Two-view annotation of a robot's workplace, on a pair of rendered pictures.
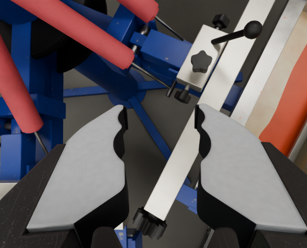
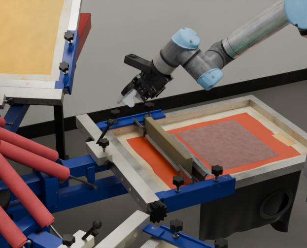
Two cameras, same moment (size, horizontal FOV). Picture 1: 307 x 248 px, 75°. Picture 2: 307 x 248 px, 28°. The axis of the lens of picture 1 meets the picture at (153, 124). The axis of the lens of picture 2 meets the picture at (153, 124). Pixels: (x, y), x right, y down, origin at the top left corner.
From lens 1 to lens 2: 2.01 m
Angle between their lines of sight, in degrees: 66
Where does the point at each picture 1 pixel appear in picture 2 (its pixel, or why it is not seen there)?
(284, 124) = (157, 165)
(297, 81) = (142, 152)
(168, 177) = (140, 189)
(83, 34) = (45, 160)
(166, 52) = (80, 162)
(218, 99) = (121, 160)
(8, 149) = (46, 241)
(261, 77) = (127, 154)
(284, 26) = (113, 139)
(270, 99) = (141, 162)
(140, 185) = not seen: outside the picture
